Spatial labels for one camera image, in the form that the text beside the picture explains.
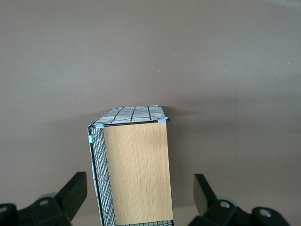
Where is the brown table cover cloth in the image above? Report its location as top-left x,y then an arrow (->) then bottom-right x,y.
0,0 -> 301,226

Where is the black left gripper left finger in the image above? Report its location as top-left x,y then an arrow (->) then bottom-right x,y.
17,171 -> 88,226

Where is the black wire basket checkered liner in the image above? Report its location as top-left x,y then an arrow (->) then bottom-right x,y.
87,105 -> 175,226

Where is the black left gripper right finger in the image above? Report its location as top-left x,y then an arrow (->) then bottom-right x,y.
190,173 -> 253,226

